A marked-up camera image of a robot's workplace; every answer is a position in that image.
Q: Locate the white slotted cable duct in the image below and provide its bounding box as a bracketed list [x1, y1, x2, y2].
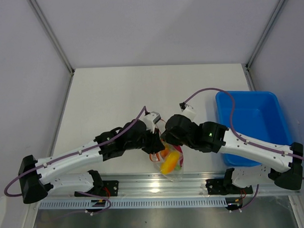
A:
[39, 197, 228, 210]

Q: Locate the red orange mango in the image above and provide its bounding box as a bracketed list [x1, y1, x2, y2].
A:
[159, 148, 169, 159]

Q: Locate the orange yellow mango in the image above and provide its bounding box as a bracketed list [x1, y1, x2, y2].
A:
[160, 151, 180, 175]

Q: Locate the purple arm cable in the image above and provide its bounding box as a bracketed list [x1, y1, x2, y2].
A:
[183, 84, 304, 184]
[1, 105, 152, 199]

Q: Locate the right aluminium frame post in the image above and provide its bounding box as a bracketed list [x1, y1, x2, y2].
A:
[242, 0, 297, 69]

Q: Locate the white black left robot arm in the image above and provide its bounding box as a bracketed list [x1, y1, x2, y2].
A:
[18, 118, 164, 204]

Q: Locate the blue plastic bin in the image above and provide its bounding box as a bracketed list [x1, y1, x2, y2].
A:
[215, 91, 294, 167]

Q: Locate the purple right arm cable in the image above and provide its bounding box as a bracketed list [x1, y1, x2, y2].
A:
[183, 84, 304, 184]

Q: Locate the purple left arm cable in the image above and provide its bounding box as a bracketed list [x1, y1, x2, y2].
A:
[1, 105, 152, 199]

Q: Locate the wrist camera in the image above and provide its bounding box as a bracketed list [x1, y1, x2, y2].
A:
[179, 102, 197, 121]
[143, 111, 161, 133]

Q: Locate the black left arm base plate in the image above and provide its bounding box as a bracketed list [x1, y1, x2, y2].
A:
[74, 179, 119, 197]

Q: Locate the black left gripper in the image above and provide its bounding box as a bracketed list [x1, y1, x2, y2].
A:
[124, 124, 165, 156]

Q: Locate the left aluminium frame post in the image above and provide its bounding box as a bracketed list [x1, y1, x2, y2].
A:
[25, 0, 75, 77]

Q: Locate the aluminium mounting rail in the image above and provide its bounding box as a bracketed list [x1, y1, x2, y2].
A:
[28, 166, 300, 205]

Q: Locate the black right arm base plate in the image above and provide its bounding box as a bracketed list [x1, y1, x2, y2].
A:
[205, 178, 253, 196]

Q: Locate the clear zip bag red zipper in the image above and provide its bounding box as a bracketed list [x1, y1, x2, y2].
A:
[147, 119, 186, 184]

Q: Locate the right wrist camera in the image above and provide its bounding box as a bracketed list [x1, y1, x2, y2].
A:
[179, 102, 197, 121]

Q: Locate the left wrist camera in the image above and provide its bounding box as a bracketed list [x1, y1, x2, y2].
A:
[143, 111, 161, 133]

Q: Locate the red chili pepper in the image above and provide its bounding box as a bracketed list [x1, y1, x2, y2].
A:
[174, 145, 184, 167]

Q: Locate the aluminium frame post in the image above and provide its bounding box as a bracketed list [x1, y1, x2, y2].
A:
[25, 0, 75, 77]
[242, 0, 297, 69]

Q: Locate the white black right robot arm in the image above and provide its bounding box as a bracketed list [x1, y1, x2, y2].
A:
[161, 114, 303, 194]

